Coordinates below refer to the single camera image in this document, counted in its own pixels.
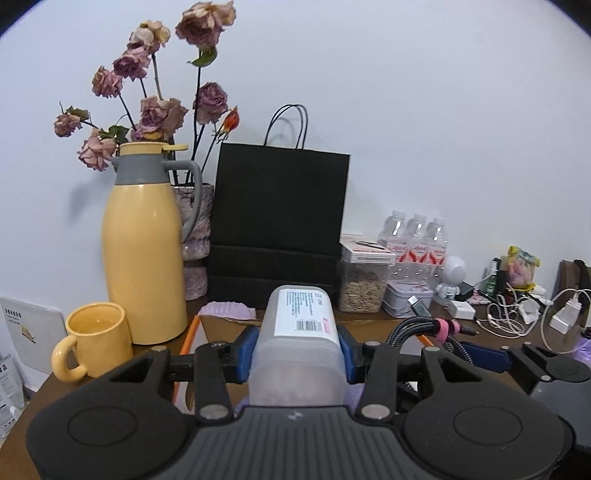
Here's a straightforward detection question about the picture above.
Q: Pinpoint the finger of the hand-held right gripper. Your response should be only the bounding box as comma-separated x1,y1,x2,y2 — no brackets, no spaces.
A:
462,342,552,394

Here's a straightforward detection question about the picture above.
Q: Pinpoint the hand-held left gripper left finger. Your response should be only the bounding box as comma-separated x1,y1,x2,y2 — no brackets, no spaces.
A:
107,325,260,424

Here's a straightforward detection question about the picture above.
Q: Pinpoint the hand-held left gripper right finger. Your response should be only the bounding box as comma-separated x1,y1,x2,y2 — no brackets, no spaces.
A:
336,325,485,423

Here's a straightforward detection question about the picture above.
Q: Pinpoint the red cardboard box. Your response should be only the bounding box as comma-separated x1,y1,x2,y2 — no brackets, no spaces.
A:
173,314,432,416

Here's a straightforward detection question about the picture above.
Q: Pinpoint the translucent plastic container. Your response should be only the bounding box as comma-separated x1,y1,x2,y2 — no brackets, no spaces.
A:
249,285,347,409

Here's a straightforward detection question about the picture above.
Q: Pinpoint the black braided cable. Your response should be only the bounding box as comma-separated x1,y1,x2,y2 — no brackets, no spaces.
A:
385,295,481,370

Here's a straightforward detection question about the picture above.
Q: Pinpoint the lilac ribbed pad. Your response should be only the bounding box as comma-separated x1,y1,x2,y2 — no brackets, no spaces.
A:
198,301,257,320

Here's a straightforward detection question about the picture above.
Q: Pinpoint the white power adapter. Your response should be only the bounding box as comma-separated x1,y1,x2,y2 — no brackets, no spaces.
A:
549,300,583,334

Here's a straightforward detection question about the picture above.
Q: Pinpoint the white charger block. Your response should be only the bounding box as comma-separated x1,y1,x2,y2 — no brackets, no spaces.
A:
447,300,476,320

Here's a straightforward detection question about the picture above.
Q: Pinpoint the clear jar of seeds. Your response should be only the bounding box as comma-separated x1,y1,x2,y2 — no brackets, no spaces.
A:
338,258,391,313

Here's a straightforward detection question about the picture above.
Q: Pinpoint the dark green small bottle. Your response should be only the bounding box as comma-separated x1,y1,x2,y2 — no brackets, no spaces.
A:
485,258,506,296

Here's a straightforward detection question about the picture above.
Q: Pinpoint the floral tin box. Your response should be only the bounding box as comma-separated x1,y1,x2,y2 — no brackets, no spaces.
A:
383,281,435,318

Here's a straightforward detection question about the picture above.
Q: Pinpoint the brown bag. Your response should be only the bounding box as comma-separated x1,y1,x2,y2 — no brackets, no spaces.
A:
560,259,591,305

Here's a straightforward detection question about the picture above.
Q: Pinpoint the white astronaut figure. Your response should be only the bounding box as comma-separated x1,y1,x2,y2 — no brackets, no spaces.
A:
435,255,468,298

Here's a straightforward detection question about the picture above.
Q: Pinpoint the yellow snack packet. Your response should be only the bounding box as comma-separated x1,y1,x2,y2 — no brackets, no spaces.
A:
507,246,541,291

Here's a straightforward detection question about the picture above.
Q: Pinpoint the flat white box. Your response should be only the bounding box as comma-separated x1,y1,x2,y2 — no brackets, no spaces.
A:
340,234,397,266

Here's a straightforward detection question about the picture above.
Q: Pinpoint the pink glass vase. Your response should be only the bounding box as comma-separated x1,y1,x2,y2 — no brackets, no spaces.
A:
172,184,215,301

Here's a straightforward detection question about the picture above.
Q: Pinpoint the yellow thermos jug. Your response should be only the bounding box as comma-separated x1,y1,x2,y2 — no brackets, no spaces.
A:
100,142,204,346

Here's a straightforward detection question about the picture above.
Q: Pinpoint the yellow mug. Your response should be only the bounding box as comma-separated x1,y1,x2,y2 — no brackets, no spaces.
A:
51,302,134,383

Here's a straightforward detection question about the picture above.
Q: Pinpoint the black paper bag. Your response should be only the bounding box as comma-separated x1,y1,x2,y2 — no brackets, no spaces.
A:
207,104,350,311

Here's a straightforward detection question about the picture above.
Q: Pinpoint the white booklet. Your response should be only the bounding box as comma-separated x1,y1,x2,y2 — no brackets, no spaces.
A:
0,295,65,374

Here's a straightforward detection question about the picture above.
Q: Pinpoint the blue printed packet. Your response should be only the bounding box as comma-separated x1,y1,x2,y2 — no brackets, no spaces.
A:
0,353,26,439

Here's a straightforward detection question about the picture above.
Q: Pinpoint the dried rose bouquet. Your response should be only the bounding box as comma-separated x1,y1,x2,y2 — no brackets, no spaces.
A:
54,0,242,172

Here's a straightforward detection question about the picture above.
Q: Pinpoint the tangle of white cables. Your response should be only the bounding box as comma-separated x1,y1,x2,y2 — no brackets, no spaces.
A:
475,281,591,352

